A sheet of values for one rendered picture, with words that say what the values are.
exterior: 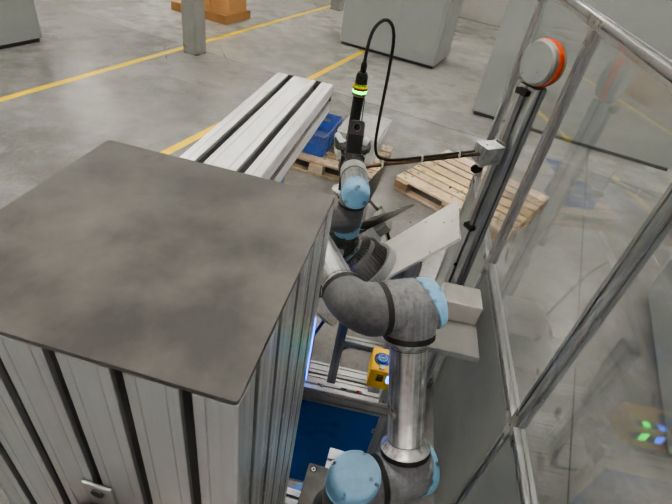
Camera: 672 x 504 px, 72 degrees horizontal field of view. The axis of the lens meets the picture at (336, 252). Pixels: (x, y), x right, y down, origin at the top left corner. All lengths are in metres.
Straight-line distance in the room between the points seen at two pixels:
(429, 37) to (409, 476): 7.92
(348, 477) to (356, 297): 0.41
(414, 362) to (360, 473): 0.28
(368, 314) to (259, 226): 0.56
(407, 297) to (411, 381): 0.20
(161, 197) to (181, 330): 0.16
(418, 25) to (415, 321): 7.86
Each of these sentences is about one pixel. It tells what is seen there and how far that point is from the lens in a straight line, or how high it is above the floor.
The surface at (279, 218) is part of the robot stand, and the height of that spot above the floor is 2.03.
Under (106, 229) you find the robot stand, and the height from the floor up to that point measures 2.03.
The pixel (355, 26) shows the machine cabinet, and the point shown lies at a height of 0.35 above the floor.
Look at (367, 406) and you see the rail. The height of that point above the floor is 0.83.
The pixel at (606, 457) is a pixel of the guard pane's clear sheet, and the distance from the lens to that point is 1.26.
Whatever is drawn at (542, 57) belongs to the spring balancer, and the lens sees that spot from 1.85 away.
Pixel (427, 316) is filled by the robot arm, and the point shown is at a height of 1.60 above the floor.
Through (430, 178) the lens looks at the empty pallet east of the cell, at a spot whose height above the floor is 0.14.
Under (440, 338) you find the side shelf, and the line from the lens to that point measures 2.01.
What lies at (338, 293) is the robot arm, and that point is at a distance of 0.96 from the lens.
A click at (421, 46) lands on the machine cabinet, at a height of 0.31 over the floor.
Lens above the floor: 2.27
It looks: 38 degrees down
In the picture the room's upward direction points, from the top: 10 degrees clockwise
